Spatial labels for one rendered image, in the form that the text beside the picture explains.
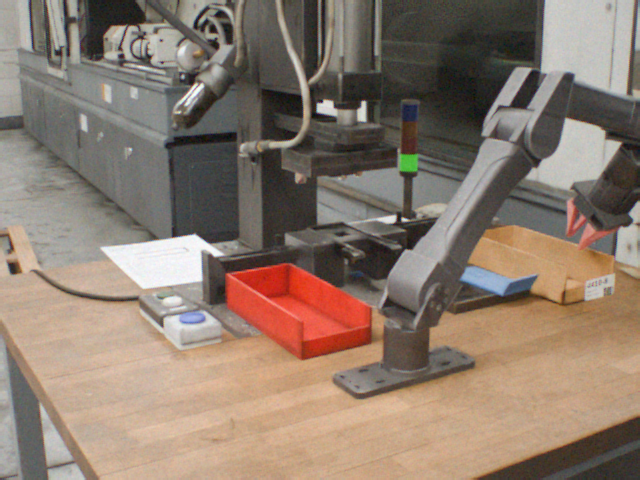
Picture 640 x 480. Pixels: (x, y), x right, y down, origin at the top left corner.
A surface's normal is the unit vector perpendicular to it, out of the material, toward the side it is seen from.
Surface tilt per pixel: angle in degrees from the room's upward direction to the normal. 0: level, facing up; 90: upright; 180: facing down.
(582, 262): 90
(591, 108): 93
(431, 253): 49
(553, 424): 0
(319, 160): 90
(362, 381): 0
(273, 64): 90
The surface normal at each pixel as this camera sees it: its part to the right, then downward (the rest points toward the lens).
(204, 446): 0.00, -0.96
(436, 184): -0.89, 0.13
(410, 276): -0.63, -0.52
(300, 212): 0.51, 0.24
